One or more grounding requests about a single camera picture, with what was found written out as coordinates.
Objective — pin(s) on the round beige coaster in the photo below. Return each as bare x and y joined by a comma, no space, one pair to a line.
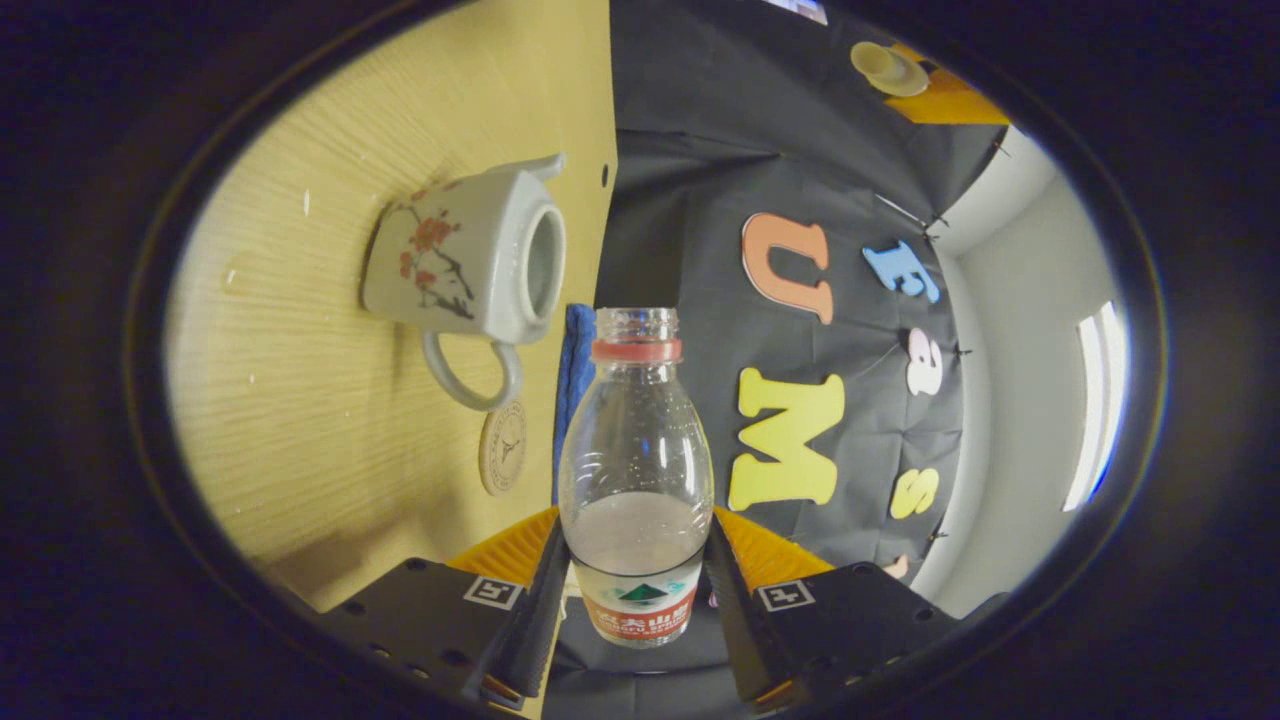
503,450

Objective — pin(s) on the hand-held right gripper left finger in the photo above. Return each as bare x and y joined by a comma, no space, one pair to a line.
535,630

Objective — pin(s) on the clear plastic water bottle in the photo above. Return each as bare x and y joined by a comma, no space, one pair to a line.
635,450

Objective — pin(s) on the black backdrop cloth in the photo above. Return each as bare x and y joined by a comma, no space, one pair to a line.
700,200

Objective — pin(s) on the blue towel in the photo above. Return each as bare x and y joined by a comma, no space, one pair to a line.
575,370

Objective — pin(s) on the ceiling light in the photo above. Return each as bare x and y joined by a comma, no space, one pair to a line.
1095,410

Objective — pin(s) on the white floral teacup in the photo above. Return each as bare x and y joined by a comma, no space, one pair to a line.
450,270

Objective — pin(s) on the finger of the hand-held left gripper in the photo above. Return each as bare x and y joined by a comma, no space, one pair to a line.
950,100

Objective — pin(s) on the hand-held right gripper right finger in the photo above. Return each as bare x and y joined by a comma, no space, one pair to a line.
745,640

